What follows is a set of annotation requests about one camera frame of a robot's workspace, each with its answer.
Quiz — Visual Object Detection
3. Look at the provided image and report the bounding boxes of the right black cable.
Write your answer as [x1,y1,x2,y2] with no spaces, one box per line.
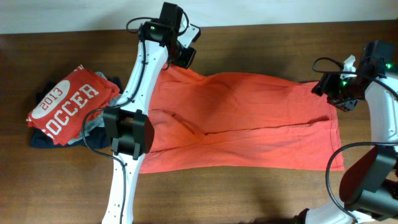
[312,57,398,224]

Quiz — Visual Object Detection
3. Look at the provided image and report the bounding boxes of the folded red soccer shirt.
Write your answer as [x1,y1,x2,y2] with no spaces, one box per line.
[27,65,120,146]

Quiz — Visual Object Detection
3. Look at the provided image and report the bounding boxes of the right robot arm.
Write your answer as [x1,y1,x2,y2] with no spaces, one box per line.
[292,40,397,224]

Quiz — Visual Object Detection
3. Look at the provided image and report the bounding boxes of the folded navy shirt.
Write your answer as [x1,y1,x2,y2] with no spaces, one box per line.
[29,82,110,149]

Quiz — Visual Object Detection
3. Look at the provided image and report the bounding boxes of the orange soccer t-shirt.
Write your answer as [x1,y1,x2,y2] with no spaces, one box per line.
[140,67,341,174]

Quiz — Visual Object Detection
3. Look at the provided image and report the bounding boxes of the folded grey shirt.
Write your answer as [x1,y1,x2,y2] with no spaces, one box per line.
[85,72,123,149]

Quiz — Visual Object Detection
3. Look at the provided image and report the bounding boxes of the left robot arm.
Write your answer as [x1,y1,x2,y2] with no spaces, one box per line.
[102,2,201,223]

